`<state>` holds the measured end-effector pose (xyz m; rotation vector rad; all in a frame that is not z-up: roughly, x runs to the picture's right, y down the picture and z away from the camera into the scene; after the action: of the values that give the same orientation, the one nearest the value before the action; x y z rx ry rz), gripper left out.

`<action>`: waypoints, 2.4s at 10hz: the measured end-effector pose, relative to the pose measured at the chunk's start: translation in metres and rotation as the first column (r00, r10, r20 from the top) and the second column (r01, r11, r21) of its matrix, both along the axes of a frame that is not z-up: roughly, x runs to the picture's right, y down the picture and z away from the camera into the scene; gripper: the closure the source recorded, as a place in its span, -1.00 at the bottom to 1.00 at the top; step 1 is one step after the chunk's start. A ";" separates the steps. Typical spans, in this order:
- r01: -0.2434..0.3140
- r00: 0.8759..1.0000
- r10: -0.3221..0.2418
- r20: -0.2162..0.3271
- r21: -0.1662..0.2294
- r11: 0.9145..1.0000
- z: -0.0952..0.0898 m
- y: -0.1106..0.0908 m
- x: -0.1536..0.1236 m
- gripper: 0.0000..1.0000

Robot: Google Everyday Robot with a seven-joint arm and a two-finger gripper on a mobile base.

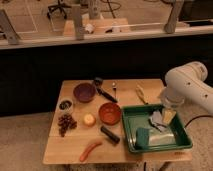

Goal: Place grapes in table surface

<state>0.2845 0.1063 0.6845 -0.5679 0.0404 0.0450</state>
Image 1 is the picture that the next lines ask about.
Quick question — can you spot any small white cup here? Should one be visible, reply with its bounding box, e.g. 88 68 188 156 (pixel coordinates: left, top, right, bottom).
59 99 73 112

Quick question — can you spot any dark grape bunch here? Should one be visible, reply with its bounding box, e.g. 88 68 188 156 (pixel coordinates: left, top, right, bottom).
58 114 77 137

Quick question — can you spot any grey-blue crumpled cloth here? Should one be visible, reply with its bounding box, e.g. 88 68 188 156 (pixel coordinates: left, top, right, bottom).
149 110 167 132

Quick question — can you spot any clear plastic bag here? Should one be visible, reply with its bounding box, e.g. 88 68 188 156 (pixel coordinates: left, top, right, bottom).
149 128 175 146

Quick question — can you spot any orange carrot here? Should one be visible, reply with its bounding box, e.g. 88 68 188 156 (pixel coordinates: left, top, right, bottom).
79 141 102 162

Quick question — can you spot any metal spoon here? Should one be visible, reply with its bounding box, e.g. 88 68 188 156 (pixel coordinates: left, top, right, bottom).
112 82 117 90

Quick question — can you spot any wooden board on floor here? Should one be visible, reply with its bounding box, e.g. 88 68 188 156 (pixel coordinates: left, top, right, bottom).
63 18 131 36

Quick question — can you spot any yellow banana-like object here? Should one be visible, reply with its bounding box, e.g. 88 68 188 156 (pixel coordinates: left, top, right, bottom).
136 85 148 104

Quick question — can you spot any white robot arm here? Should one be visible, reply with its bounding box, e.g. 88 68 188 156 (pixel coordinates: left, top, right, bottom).
159 61 213 115

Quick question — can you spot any black cable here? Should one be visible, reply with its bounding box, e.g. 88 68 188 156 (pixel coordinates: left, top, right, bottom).
184 114 213 130

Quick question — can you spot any yellow round fruit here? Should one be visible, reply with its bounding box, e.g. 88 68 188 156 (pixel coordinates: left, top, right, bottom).
83 114 96 127

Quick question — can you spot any wooden table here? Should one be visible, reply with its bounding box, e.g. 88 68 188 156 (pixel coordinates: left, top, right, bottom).
43 80 192 165

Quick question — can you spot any black handled utensil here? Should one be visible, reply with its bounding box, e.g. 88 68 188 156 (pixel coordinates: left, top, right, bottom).
93 77 117 103

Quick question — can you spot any orange-red bowl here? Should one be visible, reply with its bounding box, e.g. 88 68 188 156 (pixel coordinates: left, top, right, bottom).
98 102 121 125

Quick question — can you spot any yellow cheese wedge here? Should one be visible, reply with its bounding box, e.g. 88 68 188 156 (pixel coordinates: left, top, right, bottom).
162 108 176 124

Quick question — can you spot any purple bowl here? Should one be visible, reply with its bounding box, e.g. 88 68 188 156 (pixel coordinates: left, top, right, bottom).
73 83 96 103

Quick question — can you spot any black rectangular block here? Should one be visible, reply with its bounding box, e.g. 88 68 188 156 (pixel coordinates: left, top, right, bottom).
100 126 120 144

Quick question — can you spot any black office chair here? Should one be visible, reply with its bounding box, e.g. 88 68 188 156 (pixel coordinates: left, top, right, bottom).
47 0 70 19

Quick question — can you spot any green plastic tray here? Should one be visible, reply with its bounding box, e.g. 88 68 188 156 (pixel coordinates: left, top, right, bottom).
122 104 192 153

